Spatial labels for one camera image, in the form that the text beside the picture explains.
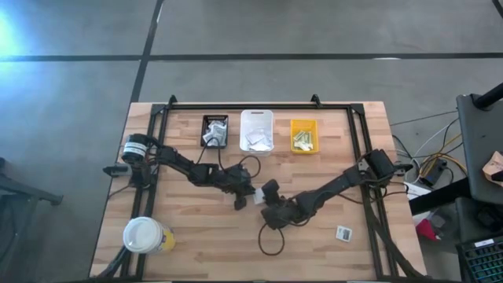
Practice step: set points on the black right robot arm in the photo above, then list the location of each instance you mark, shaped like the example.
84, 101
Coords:
346, 181

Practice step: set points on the grey side table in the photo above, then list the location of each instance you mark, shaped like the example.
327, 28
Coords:
481, 149

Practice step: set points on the black plastic basket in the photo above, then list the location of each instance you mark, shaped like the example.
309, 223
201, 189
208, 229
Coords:
214, 118

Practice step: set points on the plain white square packet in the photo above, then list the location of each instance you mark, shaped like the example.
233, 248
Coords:
261, 146

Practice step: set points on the red object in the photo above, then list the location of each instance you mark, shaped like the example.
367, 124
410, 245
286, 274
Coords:
426, 230

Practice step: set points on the black keyboard blue keys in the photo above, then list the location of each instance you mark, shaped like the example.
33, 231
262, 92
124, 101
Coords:
481, 261

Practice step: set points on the torn white text-printed packet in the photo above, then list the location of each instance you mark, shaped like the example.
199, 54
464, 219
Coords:
222, 135

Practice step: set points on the black power supply box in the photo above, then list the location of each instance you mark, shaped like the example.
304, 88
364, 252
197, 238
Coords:
432, 173

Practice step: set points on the black floor stand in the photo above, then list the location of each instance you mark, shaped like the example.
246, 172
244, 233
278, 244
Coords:
39, 193

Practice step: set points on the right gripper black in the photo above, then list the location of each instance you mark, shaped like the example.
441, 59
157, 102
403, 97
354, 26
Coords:
281, 214

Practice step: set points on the white-lidded yellow wipes canister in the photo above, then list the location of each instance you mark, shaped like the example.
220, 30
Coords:
143, 234

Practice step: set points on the white paper box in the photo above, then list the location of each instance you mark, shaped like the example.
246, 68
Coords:
416, 190

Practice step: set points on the black pole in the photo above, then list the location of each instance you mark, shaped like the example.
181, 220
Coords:
489, 98

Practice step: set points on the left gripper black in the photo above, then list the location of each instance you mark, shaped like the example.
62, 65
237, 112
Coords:
236, 181

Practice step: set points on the green striped bandage packet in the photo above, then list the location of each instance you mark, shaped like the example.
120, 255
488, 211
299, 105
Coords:
299, 136
304, 148
309, 137

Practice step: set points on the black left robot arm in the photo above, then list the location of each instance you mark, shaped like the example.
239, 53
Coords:
177, 163

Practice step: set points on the white plastic bin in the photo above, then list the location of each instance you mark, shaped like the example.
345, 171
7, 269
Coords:
256, 118

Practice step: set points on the yellow plastic basket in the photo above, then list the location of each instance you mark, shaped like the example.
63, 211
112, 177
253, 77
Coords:
302, 125

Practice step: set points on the brown cardboard piece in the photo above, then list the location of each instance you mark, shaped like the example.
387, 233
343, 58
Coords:
493, 169

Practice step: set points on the white printed towelette packet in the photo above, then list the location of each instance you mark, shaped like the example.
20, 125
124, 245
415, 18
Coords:
344, 233
216, 126
208, 137

